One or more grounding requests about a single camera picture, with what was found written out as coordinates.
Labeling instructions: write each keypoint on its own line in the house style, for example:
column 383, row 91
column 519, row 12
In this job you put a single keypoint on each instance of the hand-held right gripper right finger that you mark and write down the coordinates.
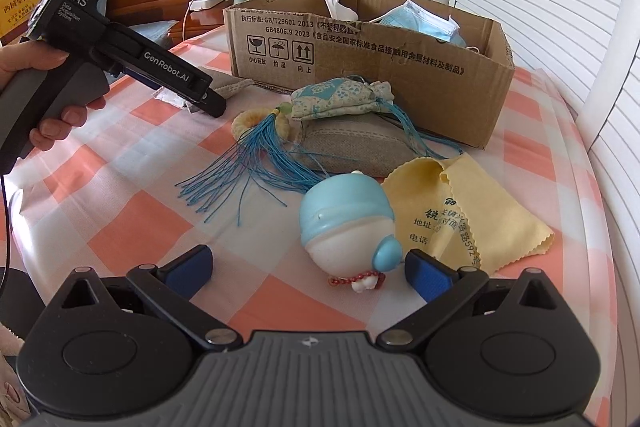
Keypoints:
column 427, row 277

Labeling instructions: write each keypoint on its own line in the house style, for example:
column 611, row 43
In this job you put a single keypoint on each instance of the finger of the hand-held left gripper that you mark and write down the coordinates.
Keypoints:
column 212, row 102

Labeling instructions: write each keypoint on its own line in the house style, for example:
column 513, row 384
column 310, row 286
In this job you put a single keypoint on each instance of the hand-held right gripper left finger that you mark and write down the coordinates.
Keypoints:
column 190, row 272

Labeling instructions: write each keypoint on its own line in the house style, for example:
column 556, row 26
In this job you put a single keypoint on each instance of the blue and white plush toy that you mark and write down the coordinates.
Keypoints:
column 345, row 222

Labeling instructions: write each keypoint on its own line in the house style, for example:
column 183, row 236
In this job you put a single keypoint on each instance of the white cloth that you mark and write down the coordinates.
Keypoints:
column 340, row 7

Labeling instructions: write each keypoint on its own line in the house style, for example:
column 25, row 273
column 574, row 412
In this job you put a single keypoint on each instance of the brown cardboard box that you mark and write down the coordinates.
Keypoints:
column 380, row 87

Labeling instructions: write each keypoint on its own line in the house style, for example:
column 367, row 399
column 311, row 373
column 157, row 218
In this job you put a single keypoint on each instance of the blue face mask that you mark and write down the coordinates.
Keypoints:
column 425, row 24

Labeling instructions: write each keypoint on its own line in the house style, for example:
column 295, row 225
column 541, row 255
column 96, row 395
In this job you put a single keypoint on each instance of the person's left hand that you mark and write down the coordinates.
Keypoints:
column 30, row 57

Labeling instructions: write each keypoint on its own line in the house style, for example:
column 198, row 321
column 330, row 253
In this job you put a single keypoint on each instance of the small white packet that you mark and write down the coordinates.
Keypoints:
column 167, row 96

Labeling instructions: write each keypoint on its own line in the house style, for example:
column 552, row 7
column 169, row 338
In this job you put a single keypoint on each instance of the yellow printed sign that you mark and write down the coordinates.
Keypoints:
column 22, row 7

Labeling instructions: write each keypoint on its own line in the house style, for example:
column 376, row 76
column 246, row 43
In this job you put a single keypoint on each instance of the pink checked tablecloth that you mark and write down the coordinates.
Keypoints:
column 150, row 217

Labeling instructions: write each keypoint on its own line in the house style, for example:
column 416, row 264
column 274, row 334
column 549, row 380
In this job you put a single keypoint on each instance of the yellow cleaning cloth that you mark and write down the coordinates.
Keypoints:
column 480, row 212

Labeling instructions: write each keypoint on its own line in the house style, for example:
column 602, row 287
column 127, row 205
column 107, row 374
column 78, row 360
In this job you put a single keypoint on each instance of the wooden nightstand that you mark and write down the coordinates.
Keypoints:
column 200, row 18

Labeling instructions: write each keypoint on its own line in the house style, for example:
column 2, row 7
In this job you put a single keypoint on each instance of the beige linen pouch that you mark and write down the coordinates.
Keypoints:
column 360, row 144

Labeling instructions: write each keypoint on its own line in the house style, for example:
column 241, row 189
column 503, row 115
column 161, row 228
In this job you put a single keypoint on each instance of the pink fluffy clothing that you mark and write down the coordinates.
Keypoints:
column 10, row 377

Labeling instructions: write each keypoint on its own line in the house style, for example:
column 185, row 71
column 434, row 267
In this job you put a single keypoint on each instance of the white louvered door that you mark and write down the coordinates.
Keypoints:
column 560, row 7

